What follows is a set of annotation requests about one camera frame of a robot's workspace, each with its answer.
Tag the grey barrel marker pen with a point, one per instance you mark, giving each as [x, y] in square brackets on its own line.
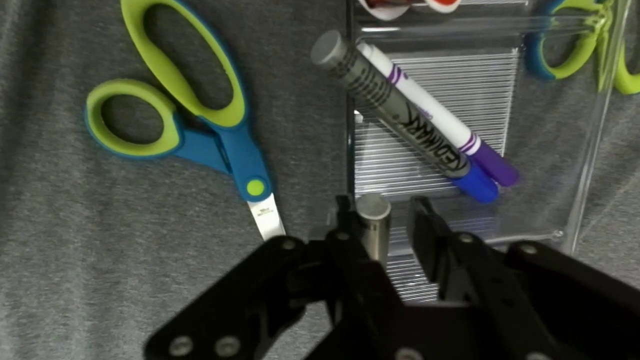
[375, 220]

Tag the red plaid tape roll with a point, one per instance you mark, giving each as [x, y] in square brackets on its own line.
[383, 7]

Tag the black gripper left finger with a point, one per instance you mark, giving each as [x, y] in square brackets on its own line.
[281, 300]

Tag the white marker with purple cap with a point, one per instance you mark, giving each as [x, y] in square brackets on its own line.
[453, 127]

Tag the clear plastic marker tray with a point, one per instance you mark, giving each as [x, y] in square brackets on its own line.
[467, 80]

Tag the grey tablecloth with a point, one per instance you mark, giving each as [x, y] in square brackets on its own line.
[101, 267]

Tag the grey marker with blue cap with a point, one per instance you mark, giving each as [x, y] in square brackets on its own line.
[393, 111]

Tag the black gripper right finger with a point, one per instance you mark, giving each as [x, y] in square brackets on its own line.
[532, 292]

